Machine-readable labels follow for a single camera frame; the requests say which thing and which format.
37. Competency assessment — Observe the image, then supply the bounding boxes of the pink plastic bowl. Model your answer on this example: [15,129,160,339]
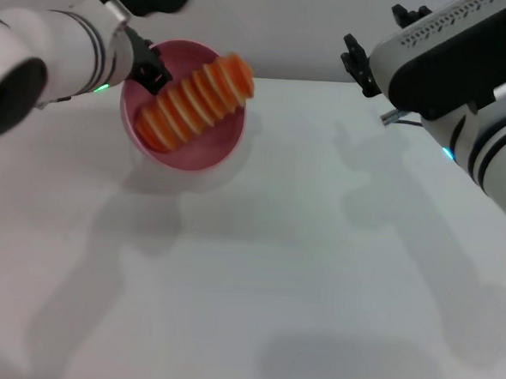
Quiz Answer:
[116,36,250,175]

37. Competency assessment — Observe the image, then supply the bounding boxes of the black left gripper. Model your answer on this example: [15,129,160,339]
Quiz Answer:
[121,26,177,98]

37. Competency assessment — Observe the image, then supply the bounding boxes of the left gripper cable with plug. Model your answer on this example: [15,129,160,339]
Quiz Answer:
[33,93,73,113]

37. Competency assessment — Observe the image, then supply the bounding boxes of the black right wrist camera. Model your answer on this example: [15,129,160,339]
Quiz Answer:
[366,0,506,127]

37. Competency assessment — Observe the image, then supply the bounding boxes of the silver right camera mount bracket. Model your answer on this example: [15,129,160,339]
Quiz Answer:
[467,77,506,117]

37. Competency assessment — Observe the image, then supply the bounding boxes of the silver left camera mount bracket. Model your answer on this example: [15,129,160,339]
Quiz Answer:
[73,0,132,33]

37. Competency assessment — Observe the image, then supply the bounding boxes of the silver camera mount bracket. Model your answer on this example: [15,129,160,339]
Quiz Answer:
[467,77,506,117]
[73,0,132,33]

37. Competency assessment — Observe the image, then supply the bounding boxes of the orange ridged bread loaf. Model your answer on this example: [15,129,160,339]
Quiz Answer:
[134,47,257,159]

